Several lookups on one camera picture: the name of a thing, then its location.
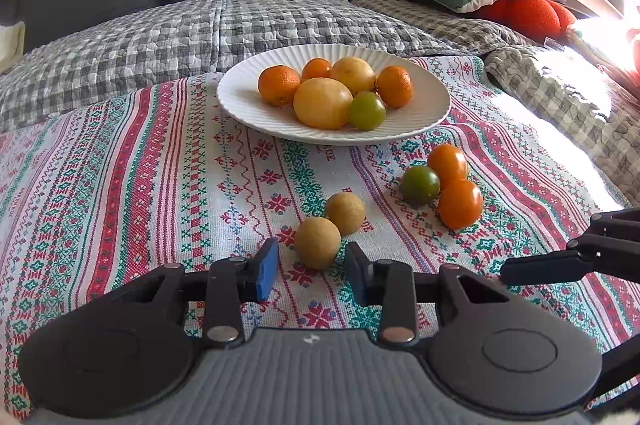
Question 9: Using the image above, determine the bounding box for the large yellow fruit back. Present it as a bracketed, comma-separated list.
[330, 56, 376, 96]

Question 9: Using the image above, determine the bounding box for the large yellow fruit front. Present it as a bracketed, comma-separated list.
[293, 77, 352, 130]

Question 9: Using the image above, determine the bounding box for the small brown fruit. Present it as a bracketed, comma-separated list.
[324, 192, 366, 237]
[294, 217, 341, 270]

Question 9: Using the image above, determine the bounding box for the large yellow fruit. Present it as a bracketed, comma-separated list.
[330, 56, 376, 96]
[293, 77, 352, 130]

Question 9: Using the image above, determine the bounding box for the orange mandarin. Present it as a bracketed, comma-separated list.
[376, 65, 413, 108]
[258, 65, 302, 107]

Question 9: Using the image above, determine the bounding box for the red plush cushion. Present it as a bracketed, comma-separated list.
[472, 0, 577, 44]

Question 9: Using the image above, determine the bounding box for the orange tomato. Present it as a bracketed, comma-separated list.
[427, 143, 469, 190]
[437, 180, 484, 230]

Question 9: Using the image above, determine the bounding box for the red green patterned tablecloth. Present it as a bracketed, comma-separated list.
[1, 56, 628, 419]

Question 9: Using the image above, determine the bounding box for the small orange fruit back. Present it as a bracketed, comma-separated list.
[300, 58, 332, 81]

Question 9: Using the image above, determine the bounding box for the small brown fruit back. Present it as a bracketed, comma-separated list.
[324, 192, 366, 237]

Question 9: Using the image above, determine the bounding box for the cream white blanket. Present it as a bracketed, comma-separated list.
[0, 22, 26, 74]

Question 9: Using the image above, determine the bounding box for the green tomato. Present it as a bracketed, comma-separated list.
[399, 165, 440, 207]
[349, 91, 386, 131]

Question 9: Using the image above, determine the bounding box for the small brown fruit front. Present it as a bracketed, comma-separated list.
[294, 217, 341, 270]

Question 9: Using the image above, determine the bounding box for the orange mandarin right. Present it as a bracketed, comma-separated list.
[376, 65, 413, 108]

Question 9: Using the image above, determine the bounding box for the green tomato on plate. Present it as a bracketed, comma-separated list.
[349, 91, 386, 131]

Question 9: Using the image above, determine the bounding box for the beige checkered quilt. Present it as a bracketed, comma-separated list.
[354, 0, 639, 205]

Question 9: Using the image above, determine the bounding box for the white ribbed plate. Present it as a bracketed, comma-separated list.
[217, 44, 451, 146]

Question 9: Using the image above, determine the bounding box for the orange mandarin left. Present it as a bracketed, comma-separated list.
[258, 65, 302, 107]

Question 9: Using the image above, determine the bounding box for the grey checkered quilt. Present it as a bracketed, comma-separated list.
[1, 0, 463, 132]

